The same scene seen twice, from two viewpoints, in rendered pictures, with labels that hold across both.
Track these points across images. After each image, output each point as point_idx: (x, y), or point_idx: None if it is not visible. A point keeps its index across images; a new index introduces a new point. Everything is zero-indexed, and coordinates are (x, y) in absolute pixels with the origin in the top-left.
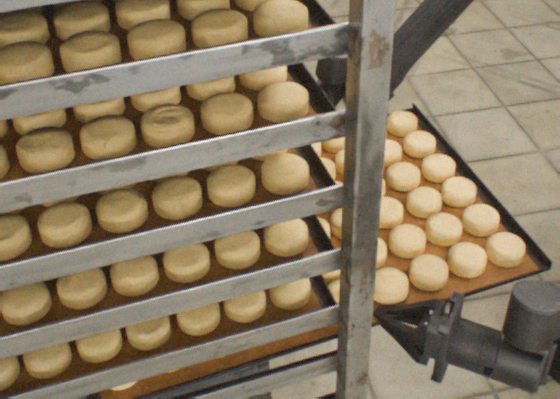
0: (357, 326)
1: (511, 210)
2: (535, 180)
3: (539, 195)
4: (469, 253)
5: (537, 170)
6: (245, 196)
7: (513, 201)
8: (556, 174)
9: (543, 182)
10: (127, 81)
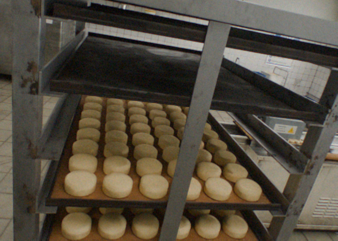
0: None
1: (10, 214)
2: (4, 201)
3: (11, 203)
4: None
5: (0, 197)
6: None
7: (7, 211)
8: (7, 194)
9: (7, 199)
10: None
